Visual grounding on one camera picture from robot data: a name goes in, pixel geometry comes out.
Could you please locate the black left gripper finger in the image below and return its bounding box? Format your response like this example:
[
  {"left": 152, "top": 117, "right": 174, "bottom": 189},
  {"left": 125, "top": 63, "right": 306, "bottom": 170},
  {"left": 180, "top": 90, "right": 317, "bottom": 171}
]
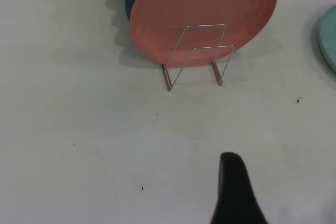
[{"left": 211, "top": 152, "right": 267, "bottom": 224}]

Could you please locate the green round plate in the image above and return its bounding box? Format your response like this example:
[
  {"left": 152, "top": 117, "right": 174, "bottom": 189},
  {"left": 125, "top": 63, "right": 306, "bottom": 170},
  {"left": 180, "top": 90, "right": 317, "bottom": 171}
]
[{"left": 318, "top": 4, "right": 336, "bottom": 75}]

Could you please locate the pink round plate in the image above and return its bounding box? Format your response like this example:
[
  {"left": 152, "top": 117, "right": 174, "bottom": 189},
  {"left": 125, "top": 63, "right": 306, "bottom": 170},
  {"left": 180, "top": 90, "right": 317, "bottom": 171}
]
[{"left": 130, "top": 0, "right": 278, "bottom": 68}]

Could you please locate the silver wire plate rack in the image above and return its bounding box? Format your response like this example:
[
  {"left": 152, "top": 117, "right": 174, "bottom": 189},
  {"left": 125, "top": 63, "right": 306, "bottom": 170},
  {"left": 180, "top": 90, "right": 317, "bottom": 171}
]
[{"left": 160, "top": 24, "right": 236, "bottom": 93}]

